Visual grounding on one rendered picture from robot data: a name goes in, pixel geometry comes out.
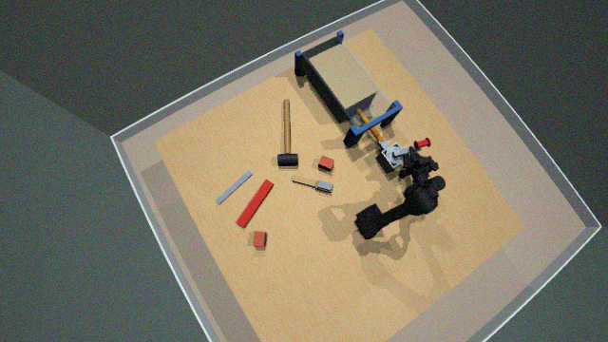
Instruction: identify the wooden-handled mallet with black head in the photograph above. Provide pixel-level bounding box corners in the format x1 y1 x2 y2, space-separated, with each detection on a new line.
277 99 298 165

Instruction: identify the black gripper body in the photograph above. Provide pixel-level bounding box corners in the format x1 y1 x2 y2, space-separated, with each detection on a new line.
400 156 432 183

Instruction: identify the dark blue rectangular frame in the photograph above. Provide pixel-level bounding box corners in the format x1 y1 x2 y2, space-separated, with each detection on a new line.
347 105 403 148

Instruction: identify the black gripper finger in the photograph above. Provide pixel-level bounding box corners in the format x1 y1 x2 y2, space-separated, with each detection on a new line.
402 153 414 169
409 146 425 162

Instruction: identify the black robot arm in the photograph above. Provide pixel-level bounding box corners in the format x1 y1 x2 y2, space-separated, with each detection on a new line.
355 160 446 239

